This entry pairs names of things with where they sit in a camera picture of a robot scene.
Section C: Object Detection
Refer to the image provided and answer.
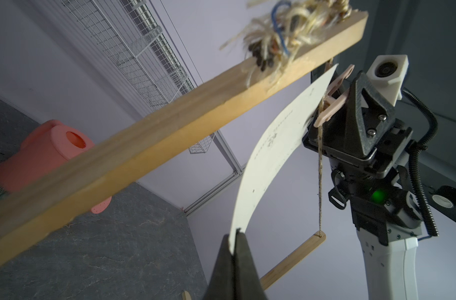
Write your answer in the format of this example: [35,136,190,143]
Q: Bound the twine string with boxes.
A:
[218,0,354,237]

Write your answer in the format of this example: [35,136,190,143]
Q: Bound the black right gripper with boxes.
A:
[322,71,413,178]

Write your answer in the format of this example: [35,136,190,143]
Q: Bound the wooden drying rack frame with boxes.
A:
[0,10,369,300]

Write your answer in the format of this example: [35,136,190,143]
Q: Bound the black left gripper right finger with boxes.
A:
[234,230,267,300]

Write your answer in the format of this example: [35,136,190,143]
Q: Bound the beige clothespin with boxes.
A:
[313,63,356,128]

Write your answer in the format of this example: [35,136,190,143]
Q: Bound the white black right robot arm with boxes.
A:
[302,72,439,300]

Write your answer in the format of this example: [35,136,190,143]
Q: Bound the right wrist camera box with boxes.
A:
[367,54,409,106]

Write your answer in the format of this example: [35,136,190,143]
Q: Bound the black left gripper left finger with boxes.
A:
[203,234,235,300]

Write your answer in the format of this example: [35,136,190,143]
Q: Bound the white wire basket long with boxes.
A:
[58,0,218,155]

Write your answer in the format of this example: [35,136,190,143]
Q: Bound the black corrugated right cable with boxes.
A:
[400,87,440,238]

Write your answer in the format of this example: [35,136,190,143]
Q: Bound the pink watering can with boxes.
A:
[0,119,95,195]

